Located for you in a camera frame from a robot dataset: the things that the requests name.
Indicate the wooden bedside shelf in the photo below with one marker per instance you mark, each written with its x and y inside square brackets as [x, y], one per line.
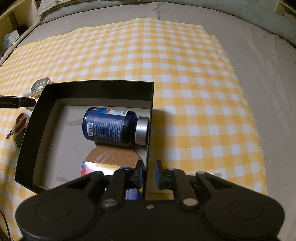
[20, 16]

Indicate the black cardboard box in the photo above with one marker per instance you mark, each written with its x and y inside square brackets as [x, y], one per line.
[54, 147]

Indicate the blue supplement bottle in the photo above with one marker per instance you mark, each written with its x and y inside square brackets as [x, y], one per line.
[115, 127]

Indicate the yellow white checkered cloth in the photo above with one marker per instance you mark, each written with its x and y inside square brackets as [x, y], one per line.
[201, 118]

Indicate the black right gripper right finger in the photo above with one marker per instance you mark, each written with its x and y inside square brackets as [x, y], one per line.
[177, 181]

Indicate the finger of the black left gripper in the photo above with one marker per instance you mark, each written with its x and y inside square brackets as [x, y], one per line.
[16, 102]

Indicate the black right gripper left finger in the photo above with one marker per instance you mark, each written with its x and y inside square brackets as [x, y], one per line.
[124, 185]

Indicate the green round tape measure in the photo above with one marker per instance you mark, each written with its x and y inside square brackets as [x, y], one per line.
[19, 138]

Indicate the colourful card box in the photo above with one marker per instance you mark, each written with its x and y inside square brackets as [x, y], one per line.
[101, 171]

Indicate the round cork coaster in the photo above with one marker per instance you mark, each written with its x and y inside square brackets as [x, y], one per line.
[111, 155]

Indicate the white grey plug adapter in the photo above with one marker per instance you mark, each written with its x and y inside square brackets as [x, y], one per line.
[37, 87]

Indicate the white tissue box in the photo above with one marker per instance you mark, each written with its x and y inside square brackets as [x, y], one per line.
[9, 40]

